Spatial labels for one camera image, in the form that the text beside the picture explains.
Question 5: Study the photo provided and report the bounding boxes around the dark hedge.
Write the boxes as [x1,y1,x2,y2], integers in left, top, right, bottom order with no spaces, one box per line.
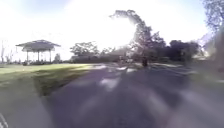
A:
[69,41,131,65]

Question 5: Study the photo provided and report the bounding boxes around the person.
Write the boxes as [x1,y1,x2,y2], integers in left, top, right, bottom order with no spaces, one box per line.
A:
[141,56,149,68]

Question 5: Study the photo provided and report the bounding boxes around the grey asphalt path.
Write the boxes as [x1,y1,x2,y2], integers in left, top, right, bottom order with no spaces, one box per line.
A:
[43,62,224,128]

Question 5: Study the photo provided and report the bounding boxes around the tall leaning tree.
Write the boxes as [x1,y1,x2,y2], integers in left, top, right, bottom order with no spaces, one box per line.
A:
[109,9,168,64]

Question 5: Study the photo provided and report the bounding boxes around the open roofed shelter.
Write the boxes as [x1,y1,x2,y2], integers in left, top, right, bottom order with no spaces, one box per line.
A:
[15,39,62,65]

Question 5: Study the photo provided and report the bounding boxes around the grass lawn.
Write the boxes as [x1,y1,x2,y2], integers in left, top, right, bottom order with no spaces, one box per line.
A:
[0,63,98,128]

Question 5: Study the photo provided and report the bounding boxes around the roadside bushes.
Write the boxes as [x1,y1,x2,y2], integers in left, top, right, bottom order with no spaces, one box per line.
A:
[199,0,224,73]

